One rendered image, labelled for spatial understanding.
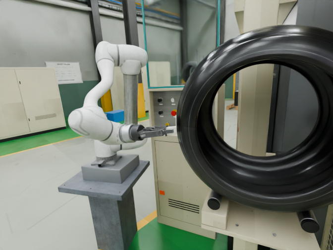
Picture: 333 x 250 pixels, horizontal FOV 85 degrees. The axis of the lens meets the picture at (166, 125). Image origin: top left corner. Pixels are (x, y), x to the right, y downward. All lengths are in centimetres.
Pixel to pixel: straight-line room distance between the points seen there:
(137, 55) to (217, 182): 91
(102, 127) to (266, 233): 73
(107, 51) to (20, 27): 739
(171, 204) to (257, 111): 116
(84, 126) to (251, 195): 63
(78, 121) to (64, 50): 799
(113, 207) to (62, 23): 805
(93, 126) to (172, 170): 96
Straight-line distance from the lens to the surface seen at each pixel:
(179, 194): 168
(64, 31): 887
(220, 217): 75
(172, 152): 151
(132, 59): 124
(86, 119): 77
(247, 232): 80
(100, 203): 158
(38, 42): 853
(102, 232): 176
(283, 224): 87
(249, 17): 96
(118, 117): 629
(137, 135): 81
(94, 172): 145
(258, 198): 67
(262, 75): 94
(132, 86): 129
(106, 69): 115
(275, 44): 56
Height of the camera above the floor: 135
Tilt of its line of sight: 15 degrees down
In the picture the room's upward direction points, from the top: 3 degrees counter-clockwise
